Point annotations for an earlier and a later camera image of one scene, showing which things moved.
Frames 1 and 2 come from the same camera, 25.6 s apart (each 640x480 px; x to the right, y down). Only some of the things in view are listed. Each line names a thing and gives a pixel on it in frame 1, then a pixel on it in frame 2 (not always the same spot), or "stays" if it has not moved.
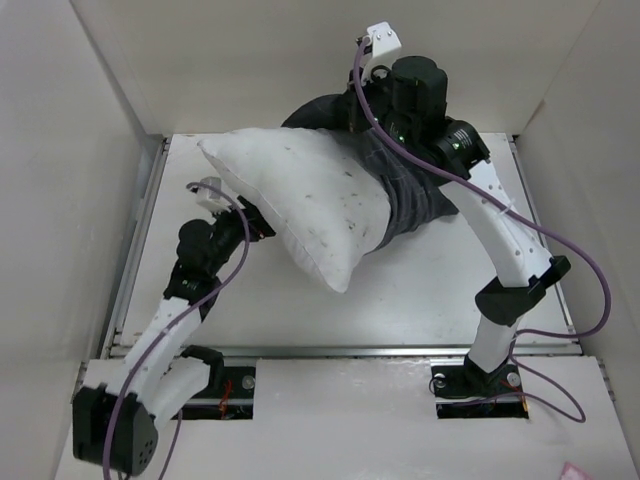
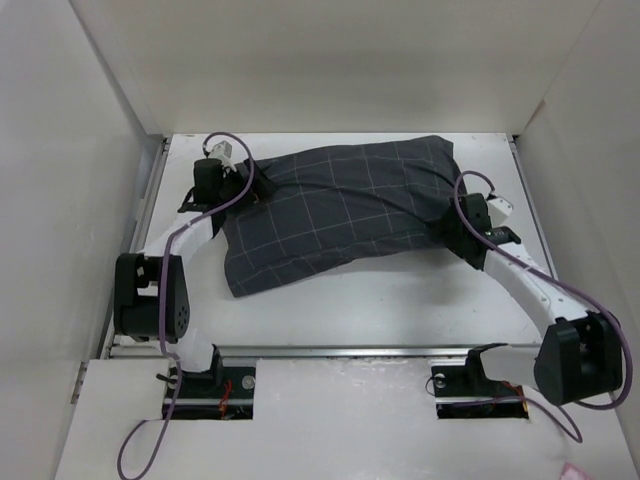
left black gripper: (259, 229) -> (262, 186)
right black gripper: (381, 76) -> (451, 240)
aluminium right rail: (518, 154) stays
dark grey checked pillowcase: (414, 194) -> (338, 208)
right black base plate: (467, 392) stays
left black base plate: (232, 399) stays
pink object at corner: (571, 472) stays
